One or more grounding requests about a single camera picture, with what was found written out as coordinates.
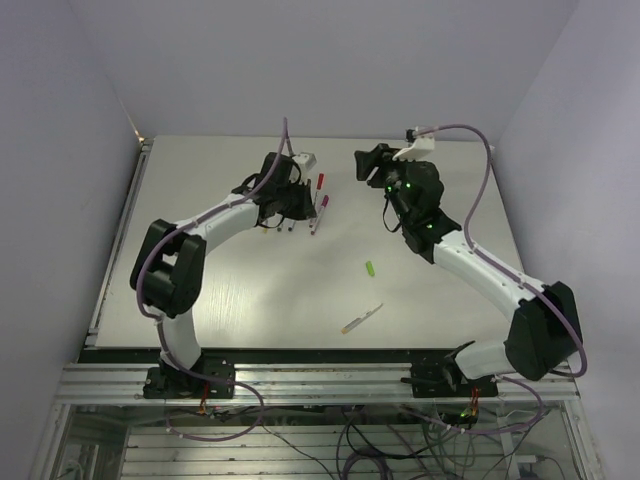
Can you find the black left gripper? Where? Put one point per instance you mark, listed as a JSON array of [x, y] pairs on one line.
[[306, 209]]

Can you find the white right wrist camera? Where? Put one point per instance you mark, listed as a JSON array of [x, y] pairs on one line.
[[421, 142]]

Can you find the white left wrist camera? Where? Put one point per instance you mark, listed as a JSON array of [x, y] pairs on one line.
[[305, 162]]

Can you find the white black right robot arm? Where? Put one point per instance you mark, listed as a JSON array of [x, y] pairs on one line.
[[544, 328]]

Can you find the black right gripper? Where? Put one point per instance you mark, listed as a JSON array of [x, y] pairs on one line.
[[381, 158]]

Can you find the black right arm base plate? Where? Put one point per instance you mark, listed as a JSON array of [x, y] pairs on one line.
[[435, 381]]

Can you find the red ended white pen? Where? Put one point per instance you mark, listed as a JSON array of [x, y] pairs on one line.
[[316, 195]]

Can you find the aluminium extrusion frame rail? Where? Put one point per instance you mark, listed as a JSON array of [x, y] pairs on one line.
[[122, 384]]

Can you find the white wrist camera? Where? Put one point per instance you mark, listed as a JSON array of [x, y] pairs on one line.
[[421, 142], [305, 162]]

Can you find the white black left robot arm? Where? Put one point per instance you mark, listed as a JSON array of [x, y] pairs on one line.
[[169, 270]]

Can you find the orange ended white pen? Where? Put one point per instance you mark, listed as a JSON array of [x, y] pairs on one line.
[[359, 320]]

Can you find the purple ended white pen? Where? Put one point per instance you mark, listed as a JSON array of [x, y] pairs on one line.
[[317, 220]]

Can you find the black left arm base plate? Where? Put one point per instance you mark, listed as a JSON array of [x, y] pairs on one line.
[[165, 382]]

